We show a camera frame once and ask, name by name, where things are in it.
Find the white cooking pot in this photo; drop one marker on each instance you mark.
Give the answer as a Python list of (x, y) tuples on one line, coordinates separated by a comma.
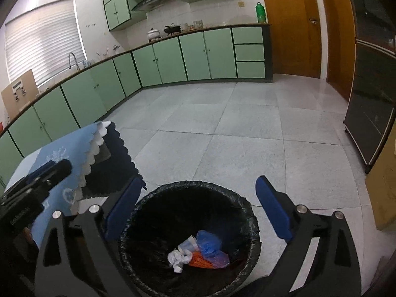
[(153, 34)]

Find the black range hood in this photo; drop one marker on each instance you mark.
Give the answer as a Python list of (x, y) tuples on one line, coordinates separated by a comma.
[(154, 2)]

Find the green bottle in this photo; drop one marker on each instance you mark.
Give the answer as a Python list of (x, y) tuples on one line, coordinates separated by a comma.
[(260, 14)]

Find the brown cardboard box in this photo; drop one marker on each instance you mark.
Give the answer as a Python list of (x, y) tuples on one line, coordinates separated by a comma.
[(383, 191)]

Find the black glass cabinet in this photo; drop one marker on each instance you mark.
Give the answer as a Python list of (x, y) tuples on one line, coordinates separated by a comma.
[(371, 99)]

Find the blue plastic bag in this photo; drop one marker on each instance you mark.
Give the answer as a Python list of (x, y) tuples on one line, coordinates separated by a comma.
[(208, 243)]

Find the black lined trash bin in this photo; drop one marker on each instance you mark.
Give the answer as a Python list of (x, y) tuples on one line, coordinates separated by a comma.
[(161, 222)]

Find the closed wooden door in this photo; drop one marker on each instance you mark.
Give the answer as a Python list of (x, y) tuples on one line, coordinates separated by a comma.
[(287, 37)]

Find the row of kitchen jars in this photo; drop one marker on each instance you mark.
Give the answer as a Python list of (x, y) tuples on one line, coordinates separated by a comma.
[(191, 25)]

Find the orange foam net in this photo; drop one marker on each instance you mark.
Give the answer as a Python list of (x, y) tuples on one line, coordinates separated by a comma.
[(201, 260)]

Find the green wall cabinets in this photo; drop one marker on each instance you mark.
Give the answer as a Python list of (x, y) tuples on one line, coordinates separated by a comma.
[(117, 9)]

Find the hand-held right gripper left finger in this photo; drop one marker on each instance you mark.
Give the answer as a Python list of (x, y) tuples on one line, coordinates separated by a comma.
[(122, 210)]

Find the white window blind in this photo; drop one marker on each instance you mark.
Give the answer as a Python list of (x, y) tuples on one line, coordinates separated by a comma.
[(43, 43)]

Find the utensil holder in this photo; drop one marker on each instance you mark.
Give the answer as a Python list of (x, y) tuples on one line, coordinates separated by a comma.
[(102, 54)]

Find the green base cabinets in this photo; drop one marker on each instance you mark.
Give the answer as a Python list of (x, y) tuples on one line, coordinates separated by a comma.
[(191, 55)]

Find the striped paper cup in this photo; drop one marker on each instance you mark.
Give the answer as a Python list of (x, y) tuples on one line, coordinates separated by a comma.
[(187, 243)]

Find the wooden door with frame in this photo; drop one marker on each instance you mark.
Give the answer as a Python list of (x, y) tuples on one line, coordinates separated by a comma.
[(340, 52)]

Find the printed flat cardboard box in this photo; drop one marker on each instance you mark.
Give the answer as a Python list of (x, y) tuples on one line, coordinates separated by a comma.
[(29, 82)]

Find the black wok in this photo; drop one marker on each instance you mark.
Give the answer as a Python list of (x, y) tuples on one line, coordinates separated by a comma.
[(171, 30)]

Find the white tissue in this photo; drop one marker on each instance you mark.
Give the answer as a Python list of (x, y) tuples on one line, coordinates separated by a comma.
[(179, 258)]

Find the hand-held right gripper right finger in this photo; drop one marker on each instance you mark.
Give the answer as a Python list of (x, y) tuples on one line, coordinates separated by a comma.
[(273, 210)]

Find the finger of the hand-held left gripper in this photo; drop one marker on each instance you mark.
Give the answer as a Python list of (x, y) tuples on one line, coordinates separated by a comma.
[(43, 166), (58, 170)]

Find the steel kitchen faucet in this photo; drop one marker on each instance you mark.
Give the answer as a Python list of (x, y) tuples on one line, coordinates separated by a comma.
[(73, 53)]

